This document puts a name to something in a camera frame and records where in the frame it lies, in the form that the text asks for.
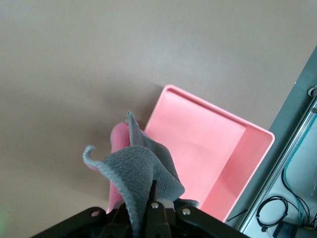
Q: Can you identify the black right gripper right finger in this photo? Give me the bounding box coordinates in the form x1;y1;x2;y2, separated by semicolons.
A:
145;182;242;238

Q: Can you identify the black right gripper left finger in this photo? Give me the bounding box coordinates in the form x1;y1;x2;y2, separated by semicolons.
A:
31;203;134;238

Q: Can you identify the pink and grey cloth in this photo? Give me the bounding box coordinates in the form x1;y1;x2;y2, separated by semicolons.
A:
83;111;200;238

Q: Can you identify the pink plastic bin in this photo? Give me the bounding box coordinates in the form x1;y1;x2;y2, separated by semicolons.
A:
144;84;275;223

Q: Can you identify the small black device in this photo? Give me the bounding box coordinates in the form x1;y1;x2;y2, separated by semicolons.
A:
272;221;299;238

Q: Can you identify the black coiled cable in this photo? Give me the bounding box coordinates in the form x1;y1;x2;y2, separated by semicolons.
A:
256;195;290;230

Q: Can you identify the aluminium frame rail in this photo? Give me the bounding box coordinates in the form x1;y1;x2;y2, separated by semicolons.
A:
237;95;317;235

